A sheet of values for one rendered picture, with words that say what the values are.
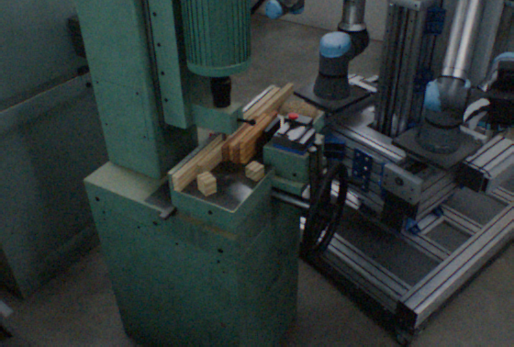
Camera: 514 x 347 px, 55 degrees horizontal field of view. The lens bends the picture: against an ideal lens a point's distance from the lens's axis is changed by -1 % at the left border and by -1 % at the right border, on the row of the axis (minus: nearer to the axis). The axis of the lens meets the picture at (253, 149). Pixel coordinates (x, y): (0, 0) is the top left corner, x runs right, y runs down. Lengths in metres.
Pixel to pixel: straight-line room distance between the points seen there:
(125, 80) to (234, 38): 0.37
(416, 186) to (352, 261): 0.59
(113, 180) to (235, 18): 0.69
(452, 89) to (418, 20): 0.44
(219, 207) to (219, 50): 0.41
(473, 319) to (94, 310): 1.61
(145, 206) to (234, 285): 0.35
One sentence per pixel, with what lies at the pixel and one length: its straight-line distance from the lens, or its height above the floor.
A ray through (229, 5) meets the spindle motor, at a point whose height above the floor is 1.38.
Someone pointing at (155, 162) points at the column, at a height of 0.88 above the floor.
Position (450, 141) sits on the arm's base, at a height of 0.86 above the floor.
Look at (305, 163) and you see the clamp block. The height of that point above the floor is 0.94.
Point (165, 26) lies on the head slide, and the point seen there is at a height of 1.31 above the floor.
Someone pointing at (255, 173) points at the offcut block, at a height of 0.93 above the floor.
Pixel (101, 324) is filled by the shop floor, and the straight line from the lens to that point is 2.29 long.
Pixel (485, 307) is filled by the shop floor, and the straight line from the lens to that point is 2.42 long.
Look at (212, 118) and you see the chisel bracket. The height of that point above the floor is 1.04.
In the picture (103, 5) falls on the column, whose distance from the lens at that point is 1.42.
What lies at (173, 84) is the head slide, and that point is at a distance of 1.41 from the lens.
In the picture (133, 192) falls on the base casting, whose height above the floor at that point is 0.80.
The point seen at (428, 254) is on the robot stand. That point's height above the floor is 0.23.
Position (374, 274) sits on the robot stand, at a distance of 2.10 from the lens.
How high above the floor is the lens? 1.76
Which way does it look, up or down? 34 degrees down
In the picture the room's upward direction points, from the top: 1 degrees counter-clockwise
